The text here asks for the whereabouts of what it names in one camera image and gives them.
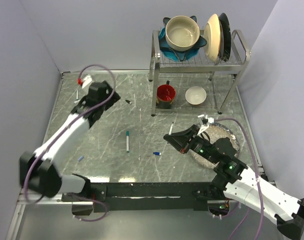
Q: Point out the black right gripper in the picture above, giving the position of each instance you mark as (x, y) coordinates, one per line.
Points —
(190, 133)

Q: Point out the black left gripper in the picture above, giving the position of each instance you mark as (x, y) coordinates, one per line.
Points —
(116, 97)

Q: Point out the white marker black tip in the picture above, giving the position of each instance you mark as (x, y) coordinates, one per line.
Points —
(171, 128)

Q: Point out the white marker green end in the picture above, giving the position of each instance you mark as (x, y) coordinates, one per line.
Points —
(127, 142)

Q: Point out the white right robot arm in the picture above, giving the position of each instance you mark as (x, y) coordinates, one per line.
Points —
(235, 180)

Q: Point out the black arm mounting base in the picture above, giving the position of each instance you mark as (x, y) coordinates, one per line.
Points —
(115, 196)

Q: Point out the speckled grey plate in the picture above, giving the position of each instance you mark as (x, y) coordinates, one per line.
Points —
(213, 133)

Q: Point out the small white bowl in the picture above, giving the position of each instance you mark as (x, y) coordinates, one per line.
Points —
(195, 95)

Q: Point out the red black mug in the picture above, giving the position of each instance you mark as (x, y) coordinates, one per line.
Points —
(165, 96)

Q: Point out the steel dish rack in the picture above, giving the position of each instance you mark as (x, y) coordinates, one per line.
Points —
(199, 70)

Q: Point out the blue flower-shaped bowl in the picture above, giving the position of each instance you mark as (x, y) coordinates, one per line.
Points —
(174, 55)

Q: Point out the beige ceramic bowl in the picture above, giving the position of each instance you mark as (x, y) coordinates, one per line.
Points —
(181, 32)

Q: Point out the black plate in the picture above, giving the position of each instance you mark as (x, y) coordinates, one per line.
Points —
(225, 43)

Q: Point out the cream plate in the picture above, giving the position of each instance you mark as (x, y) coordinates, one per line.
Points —
(212, 35)

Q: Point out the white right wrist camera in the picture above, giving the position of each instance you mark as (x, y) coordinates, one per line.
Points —
(205, 122)

